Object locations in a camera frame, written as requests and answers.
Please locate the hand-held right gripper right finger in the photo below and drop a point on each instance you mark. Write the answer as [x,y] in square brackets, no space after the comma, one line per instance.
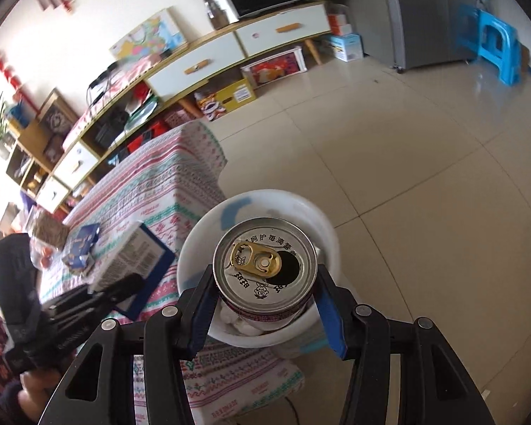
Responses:
[332,323]

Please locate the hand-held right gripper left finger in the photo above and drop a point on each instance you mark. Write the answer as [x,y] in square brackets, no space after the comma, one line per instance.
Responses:
[201,314]

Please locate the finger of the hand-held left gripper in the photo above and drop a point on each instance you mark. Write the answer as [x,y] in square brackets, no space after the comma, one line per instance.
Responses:
[119,290]
[71,303]

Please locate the red cartoon print drink can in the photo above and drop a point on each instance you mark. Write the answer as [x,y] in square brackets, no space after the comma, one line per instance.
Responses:
[256,292]

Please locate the white plastic bucket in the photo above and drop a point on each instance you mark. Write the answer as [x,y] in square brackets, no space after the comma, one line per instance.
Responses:
[270,203]

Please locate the person's left hand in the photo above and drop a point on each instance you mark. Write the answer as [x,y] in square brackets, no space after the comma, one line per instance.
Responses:
[37,389]

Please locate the small orange fruit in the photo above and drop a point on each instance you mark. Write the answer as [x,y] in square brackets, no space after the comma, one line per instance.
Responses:
[48,257]

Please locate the large flat blue box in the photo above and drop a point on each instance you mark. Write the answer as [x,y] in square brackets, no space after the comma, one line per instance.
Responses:
[132,256]

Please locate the clear jar of seeds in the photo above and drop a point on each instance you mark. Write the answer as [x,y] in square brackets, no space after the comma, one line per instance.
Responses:
[48,230]

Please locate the small blue box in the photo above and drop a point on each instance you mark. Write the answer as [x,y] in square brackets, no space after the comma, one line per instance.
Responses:
[79,245]

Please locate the pink green patterned tablecloth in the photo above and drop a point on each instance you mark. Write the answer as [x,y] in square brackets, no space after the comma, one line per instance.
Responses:
[159,186]

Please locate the wooden open shelf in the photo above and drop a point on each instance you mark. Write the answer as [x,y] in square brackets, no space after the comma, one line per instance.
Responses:
[31,141]

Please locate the black electronic device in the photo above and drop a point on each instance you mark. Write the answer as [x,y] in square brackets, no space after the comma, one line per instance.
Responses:
[108,129]

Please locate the framed picture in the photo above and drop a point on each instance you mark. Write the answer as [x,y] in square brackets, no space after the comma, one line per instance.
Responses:
[57,113]

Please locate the pink patterned runner cloth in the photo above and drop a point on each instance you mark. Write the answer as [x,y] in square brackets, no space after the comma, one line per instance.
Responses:
[115,84]

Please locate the yellow cardboard box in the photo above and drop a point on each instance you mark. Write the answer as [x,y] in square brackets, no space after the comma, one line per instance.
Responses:
[232,97]

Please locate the white drawer wooden cabinet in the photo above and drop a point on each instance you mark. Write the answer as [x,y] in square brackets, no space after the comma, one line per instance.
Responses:
[217,53]

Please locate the colourful map board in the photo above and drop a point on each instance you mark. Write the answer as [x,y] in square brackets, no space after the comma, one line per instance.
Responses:
[148,35]

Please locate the red white storage box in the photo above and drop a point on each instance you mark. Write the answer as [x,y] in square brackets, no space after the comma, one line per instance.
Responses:
[274,66]

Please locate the white blue cardboard box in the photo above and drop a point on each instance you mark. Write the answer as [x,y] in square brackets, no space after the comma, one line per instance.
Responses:
[347,48]

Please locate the orange white cardboard box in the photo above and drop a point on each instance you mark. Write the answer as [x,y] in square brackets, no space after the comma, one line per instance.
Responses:
[338,20]

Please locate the grey refrigerator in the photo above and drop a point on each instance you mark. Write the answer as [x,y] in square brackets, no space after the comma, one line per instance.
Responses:
[429,13]

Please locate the blue plastic stool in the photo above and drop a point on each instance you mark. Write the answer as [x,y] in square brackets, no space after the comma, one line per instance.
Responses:
[495,40]

